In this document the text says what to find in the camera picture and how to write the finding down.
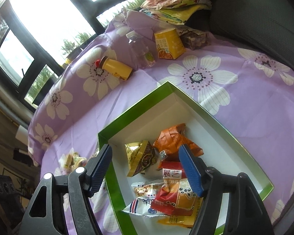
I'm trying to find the white blue cereal snack bag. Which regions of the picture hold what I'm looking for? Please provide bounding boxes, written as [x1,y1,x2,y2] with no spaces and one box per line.
[122,180,165,218]

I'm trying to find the pale yellow wafer pack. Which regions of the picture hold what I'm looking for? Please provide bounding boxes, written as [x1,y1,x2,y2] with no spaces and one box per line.
[59,151,87,174]

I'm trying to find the dark nut snack bag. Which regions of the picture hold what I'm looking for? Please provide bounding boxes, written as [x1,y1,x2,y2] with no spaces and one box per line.
[179,29,210,50]

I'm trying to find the black window frame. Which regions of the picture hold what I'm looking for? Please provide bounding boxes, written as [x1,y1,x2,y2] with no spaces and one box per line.
[0,0,160,110]

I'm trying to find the orange brown snack pack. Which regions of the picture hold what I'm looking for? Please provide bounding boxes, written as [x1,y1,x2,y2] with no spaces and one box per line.
[153,123,204,169]

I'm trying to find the yellow orange snack pack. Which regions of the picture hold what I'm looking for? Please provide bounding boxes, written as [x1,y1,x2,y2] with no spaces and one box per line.
[157,198,203,229]

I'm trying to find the yellow bear bottle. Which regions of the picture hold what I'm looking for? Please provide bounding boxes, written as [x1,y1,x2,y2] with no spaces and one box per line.
[95,56,133,81]

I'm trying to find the small orange juice carton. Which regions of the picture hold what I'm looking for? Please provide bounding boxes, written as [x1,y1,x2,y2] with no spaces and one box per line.
[154,28,186,60]

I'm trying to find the purple floral bedsheet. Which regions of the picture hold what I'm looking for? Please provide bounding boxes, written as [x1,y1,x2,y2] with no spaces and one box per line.
[37,29,294,235]

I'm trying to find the red bubble tea snack pack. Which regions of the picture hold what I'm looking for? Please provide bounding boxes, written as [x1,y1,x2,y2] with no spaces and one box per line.
[151,161,198,216]

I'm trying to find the clear plastic water bottle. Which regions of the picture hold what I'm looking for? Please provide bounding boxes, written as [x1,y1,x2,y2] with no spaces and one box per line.
[126,31,155,69]

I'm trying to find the green cardboard box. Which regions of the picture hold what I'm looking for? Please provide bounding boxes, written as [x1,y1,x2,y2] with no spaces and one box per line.
[98,82,273,234]

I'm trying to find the purple floral pillow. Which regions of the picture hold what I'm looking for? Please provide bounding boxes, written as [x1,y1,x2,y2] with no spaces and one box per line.
[28,10,165,172]

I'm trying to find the dark grey chair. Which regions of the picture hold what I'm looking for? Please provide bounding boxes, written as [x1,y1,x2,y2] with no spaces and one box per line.
[186,0,294,71]

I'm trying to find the gold green snack pack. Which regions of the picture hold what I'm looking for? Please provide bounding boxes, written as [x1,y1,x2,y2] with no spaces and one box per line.
[125,140,158,177]

